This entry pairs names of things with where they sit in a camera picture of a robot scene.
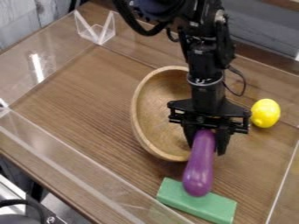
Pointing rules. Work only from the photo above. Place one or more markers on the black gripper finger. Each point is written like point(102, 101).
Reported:
point(190, 131)
point(222, 139)

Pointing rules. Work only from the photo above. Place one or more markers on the brown wooden bowl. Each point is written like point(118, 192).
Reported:
point(160, 137)

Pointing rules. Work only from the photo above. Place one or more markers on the green sponge block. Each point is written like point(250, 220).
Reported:
point(211, 207)

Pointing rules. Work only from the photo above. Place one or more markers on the yellow toy lemon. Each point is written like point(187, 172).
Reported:
point(264, 113)

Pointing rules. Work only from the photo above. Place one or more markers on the purple toy eggplant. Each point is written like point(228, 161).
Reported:
point(198, 173)

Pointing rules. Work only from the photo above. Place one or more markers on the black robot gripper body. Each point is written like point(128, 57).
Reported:
point(228, 115)

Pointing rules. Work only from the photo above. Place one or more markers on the clear acrylic tray wall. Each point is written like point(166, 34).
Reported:
point(65, 128)

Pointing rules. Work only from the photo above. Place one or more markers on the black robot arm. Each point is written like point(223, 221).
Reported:
point(208, 51)

